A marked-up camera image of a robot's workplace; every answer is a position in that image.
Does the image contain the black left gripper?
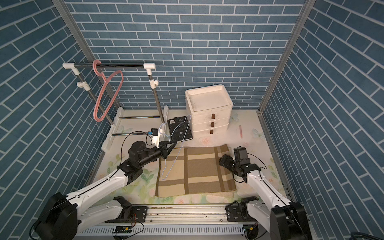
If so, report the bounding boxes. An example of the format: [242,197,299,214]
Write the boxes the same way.
[137,141,177,168]

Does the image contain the beige brown plaid scarf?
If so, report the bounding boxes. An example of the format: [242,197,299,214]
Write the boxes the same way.
[155,145,237,198]

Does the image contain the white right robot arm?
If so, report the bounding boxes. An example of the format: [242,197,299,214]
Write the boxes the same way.
[219,147,312,240]

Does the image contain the pink plastic hanger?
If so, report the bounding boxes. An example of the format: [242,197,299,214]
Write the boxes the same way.
[92,59,124,123]

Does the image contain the floral table mat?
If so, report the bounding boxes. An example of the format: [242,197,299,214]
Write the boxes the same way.
[95,110,287,205]

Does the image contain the black hardcover book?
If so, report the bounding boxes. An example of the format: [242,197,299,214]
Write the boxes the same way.
[167,115,193,142]

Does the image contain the pink pen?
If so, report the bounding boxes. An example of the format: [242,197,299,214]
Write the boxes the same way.
[239,125,243,139]

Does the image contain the white three-drawer storage box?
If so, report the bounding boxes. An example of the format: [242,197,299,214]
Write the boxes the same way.
[185,85,233,138]

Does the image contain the steel clothes rack white joints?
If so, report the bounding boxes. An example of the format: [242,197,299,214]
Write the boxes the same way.
[63,60,169,152]

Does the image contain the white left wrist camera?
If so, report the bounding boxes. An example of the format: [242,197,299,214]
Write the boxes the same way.
[149,128,165,148]

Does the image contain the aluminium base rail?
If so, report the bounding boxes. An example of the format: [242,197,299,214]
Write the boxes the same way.
[71,203,313,240]

